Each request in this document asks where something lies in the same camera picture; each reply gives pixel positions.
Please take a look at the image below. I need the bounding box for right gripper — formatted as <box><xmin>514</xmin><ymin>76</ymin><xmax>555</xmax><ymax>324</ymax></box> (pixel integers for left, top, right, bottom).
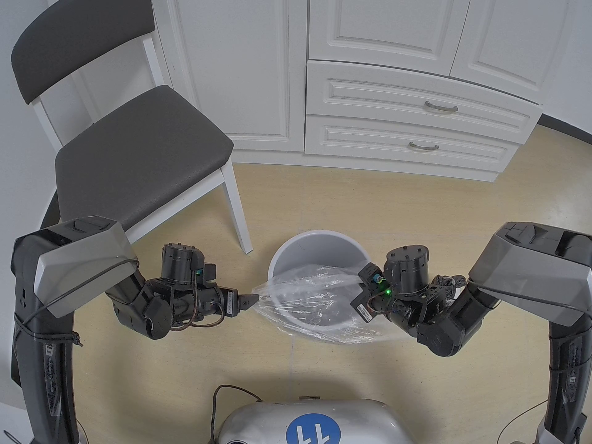
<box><xmin>351</xmin><ymin>293</ymin><xmax>417</xmax><ymax>334</ymax></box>

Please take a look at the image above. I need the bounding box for black cable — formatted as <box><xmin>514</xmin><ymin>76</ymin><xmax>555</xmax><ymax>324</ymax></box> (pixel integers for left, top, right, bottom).
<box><xmin>499</xmin><ymin>397</ymin><xmax>551</xmax><ymax>444</ymax></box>
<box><xmin>210</xmin><ymin>384</ymin><xmax>264</xmax><ymax>442</ymax></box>

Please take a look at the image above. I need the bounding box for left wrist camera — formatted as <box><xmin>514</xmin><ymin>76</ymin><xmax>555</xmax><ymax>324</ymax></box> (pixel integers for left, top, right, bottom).
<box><xmin>193</xmin><ymin>262</ymin><xmax>217</xmax><ymax>288</ymax></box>

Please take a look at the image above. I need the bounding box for white wardrobe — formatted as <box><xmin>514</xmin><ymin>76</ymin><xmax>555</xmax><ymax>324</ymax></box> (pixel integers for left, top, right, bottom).
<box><xmin>43</xmin><ymin>0</ymin><xmax>574</xmax><ymax>183</ymax></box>

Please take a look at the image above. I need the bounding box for crumpled black plastic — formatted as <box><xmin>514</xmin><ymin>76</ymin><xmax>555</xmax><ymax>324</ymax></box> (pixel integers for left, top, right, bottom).
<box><xmin>434</xmin><ymin>274</ymin><xmax>468</xmax><ymax>296</ymax></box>

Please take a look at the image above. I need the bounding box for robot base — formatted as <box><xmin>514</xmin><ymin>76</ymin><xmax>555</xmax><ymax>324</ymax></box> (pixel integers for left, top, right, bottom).
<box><xmin>217</xmin><ymin>398</ymin><xmax>414</xmax><ymax>444</ymax></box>

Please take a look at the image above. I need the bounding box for white trash bin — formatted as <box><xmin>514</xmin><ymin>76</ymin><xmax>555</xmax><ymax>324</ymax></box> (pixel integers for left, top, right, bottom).
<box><xmin>267</xmin><ymin>230</ymin><xmax>371</xmax><ymax>341</ymax></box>

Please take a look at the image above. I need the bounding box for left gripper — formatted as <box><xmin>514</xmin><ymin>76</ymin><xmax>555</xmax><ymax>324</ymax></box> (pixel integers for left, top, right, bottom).
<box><xmin>194</xmin><ymin>286</ymin><xmax>239</xmax><ymax>323</ymax></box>

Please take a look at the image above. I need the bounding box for white chair dark grey seat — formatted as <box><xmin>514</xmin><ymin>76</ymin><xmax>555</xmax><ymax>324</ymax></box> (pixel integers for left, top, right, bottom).
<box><xmin>11</xmin><ymin>0</ymin><xmax>254</xmax><ymax>255</ymax></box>

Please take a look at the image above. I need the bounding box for clear plastic bag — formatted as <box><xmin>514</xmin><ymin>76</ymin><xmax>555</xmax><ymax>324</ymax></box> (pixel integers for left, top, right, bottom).
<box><xmin>252</xmin><ymin>265</ymin><xmax>404</xmax><ymax>347</ymax></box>

